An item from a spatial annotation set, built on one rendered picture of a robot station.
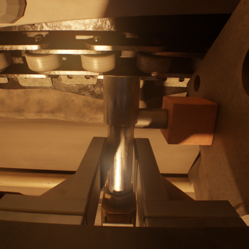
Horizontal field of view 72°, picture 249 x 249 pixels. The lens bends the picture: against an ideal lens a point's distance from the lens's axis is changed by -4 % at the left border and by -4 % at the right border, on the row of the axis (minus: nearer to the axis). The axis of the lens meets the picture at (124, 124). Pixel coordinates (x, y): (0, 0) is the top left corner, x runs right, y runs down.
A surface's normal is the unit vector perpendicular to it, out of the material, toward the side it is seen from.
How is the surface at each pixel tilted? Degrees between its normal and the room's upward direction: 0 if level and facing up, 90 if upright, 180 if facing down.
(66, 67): 90
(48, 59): 35
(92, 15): 0
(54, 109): 49
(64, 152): 0
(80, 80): 0
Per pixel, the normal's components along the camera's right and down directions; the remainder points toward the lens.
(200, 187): -1.00, -0.03
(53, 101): 0.04, 0.36
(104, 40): 0.02, -0.74
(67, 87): -0.02, 0.67
